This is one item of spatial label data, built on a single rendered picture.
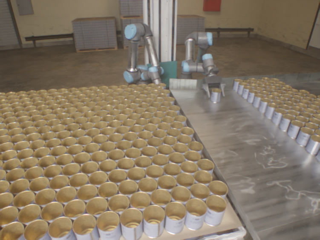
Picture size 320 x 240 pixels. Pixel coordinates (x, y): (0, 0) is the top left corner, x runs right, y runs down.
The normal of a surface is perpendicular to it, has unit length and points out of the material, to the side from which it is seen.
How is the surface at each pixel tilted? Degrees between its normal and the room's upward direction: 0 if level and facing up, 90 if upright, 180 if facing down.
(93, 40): 92
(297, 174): 0
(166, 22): 90
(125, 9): 90
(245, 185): 0
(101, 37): 89
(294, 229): 0
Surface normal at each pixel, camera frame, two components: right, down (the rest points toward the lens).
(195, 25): 0.24, 0.49
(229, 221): 0.04, -0.85
